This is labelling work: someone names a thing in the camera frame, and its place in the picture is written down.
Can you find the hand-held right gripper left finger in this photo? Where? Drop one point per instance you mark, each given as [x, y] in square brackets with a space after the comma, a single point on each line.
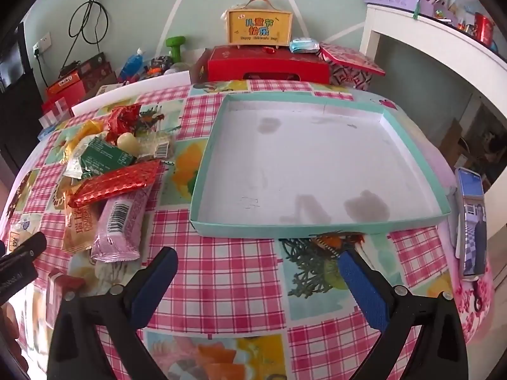
[154, 285]

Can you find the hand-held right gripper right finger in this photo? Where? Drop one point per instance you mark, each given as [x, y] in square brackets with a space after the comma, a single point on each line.
[364, 293]

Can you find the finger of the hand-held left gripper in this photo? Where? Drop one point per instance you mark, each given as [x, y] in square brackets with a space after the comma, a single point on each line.
[27, 245]

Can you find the plain white snack packet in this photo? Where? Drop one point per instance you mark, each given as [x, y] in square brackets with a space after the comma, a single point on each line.
[113, 275]

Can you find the red white-striped snack packet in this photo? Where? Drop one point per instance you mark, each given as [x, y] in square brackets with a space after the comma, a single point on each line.
[67, 281]

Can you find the beige swiss roll packet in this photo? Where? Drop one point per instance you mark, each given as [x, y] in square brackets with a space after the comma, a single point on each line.
[81, 225]

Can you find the pink snack bar packet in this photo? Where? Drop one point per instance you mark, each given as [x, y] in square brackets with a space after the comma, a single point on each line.
[119, 229]

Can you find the white green snack packet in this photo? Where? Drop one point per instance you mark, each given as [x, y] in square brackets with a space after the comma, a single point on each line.
[73, 168]

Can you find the red foil snack packet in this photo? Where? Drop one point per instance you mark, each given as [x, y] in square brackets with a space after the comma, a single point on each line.
[115, 184]

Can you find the yellow cake packet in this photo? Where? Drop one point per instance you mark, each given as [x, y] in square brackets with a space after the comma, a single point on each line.
[85, 132]

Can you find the clear cracker packet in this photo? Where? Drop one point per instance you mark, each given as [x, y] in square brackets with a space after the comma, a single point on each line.
[156, 144]

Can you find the round white pastry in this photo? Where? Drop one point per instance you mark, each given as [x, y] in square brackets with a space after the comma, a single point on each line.
[127, 143]

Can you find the teal-edged white box tray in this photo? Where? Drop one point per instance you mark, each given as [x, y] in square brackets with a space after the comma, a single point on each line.
[297, 158]

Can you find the person's left hand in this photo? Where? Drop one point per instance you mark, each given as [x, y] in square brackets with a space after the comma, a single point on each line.
[10, 332]

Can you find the pink checkered tablecloth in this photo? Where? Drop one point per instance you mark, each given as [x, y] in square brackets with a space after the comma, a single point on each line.
[237, 269]

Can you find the white phone stand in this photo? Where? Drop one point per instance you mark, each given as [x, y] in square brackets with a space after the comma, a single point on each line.
[453, 225]

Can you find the smartphone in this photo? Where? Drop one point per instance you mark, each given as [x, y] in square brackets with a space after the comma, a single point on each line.
[471, 225]

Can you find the clear plastic box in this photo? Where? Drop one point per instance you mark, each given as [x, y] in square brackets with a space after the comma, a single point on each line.
[53, 120]

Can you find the plain red box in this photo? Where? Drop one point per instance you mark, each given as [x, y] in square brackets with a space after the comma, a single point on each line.
[55, 105]

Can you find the black cabinet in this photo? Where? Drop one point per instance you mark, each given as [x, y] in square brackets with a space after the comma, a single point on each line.
[16, 99]

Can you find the orange box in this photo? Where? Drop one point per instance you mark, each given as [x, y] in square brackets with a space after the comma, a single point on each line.
[65, 85]

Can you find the brown cardboard box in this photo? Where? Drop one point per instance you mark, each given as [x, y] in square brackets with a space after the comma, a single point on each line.
[99, 85]

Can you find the cardboard box under desk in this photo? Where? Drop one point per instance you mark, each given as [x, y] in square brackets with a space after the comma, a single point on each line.
[455, 142]

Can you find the white foam board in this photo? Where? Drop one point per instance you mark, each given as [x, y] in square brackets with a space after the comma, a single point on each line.
[138, 87]

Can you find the blue liquid bottle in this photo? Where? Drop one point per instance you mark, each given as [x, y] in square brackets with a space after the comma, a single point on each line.
[132, 65]

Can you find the red grey patterned box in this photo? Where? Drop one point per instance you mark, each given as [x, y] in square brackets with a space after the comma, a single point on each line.
[350, 79]

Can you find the clear plastic bottle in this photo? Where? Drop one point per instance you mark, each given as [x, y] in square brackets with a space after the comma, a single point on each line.
[180, 67]

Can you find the colourful toy packet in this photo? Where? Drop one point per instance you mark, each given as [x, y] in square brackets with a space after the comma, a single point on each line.
[158, 65]

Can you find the red patterned tin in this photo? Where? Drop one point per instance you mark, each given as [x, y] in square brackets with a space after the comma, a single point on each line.
[348, 57]

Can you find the green dumbbell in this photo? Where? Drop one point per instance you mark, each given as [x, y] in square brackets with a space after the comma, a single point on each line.
[174, 45]

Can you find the large red gift box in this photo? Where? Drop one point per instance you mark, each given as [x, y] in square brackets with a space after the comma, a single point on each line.
[269, 63]

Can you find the wet wipes pack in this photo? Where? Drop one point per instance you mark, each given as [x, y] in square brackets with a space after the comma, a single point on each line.
[304, 45]

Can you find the white shelf unit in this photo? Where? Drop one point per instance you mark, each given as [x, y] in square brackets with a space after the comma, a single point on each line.
[427, 31]

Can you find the red tin can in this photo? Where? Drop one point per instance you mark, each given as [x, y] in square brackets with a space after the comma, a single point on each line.
[484, 27]

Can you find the wall socket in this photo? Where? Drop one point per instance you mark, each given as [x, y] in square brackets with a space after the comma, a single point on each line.
[42, 43]

